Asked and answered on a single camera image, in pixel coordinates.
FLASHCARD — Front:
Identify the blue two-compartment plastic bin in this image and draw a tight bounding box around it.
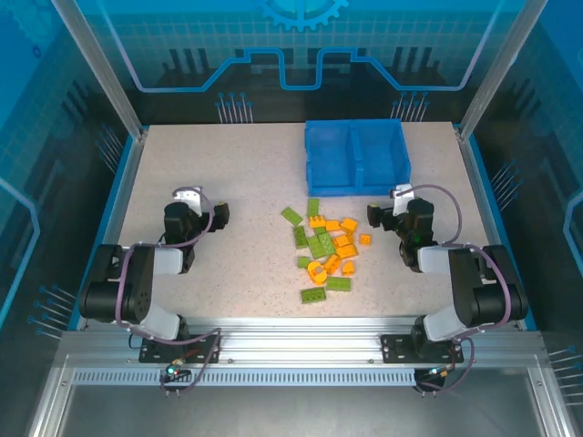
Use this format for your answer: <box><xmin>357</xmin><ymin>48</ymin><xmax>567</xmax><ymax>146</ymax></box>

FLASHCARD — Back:
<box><xmin>303</xmin><ymin>118</ymin><xmax>414</xmax><ymax>198</ymax></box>

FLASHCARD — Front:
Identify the orange round lego piece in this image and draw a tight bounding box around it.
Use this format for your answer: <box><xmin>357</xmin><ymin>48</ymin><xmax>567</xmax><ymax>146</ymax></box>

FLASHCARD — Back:
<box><xmin>306</xmin><ymin>259</ymin><xmax>329</xmax><ymax>287</ymax></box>

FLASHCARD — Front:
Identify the small connector board with LED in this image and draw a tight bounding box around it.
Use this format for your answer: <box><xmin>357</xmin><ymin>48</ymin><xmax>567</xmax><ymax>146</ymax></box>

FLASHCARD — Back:
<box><xmin>159</xmin><ymin>359</ymin><xmax>190</xmax><ymax>384</ymax></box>
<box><xmin>415</xmin><ymin>363</ymin><xmax>457</xmax><ymax>389</ymax></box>

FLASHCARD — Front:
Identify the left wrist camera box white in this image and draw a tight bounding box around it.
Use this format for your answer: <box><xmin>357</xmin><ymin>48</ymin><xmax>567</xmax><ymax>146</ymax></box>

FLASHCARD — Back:
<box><xmin>171</xmin><ymin>185</ymin><xmax>205</xmax><ymax>218</ymax></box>

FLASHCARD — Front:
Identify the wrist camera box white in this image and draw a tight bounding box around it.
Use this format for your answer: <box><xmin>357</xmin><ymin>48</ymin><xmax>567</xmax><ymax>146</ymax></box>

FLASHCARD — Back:
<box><xmin>171</xmin><ymin>185</ymin><xmax>205</xmax><ymax>218</ymax></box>
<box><xmin>392</xmin><ymin>183</ymin><xmax>414</xmax><ymax>218</ymax></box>

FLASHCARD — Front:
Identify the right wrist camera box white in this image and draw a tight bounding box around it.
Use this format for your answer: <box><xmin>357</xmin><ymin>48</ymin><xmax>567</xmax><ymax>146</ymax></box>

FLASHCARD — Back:
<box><xmin>392</xmin><ymin>183</ymin><xmax>414</xmax><ymax>218</ymax></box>

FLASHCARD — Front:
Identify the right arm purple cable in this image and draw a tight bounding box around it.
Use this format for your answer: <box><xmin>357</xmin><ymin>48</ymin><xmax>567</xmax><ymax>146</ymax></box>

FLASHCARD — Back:
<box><xmin>395</xmin><ymin>183</ymin><xmax>512</xmax><ymax>398</ymax></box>

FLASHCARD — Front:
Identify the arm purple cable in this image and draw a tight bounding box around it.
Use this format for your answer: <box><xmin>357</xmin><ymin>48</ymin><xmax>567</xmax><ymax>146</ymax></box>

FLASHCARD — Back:
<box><xmin>115</xmin><ymin>187</ymin><xmax>224</xmax><ymax>400</ymax></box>
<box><xmin>395</xmin><ymin>183</ymin><xmax>512</xmax><ymax>398</ymax></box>

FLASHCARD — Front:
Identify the aluminium table side rail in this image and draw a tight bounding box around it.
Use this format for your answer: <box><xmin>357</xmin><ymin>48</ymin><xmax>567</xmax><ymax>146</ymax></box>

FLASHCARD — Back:
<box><xmin>456</xmin><ymin>130</ymin><xmax>503</xmax><ymax>249</ymax></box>
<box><xmin>101</xmin><ymin>130</ymin><xmax>148</xmax><ymax>249</ymax></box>

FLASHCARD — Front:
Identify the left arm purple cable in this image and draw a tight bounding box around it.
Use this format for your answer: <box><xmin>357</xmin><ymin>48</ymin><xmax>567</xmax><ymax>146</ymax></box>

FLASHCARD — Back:
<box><xmin>115</xmin><ymin>187</ymin><xmax>224</xmax><ymax>400</ymax></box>

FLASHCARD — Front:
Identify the aluminium mounting rail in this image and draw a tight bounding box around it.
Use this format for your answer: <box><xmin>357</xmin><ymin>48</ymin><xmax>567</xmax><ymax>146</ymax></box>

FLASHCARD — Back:
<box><xmin>58</xmin><ymin>317</ymin><xmax>547</xmax><ymax>366</ymax></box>

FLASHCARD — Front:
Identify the aluminium frame post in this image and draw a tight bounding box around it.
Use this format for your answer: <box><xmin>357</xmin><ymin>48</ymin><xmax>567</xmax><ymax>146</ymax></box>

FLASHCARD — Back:
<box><xmin>50</xmin><ymin>0</ymin><xmax>149</xmax><ymax>140</ymax></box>
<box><xmin>456</xmin><ymin>0</ymin><xmax>550</xmax><ymax>138</ymax></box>

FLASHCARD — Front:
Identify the slotted grey cable duct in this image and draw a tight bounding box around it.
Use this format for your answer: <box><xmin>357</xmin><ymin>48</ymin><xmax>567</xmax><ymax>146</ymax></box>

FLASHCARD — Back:
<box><xmin>71</xmin><ymin>369</ymin><xmax>418</xmax><ymax>388</ymax></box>

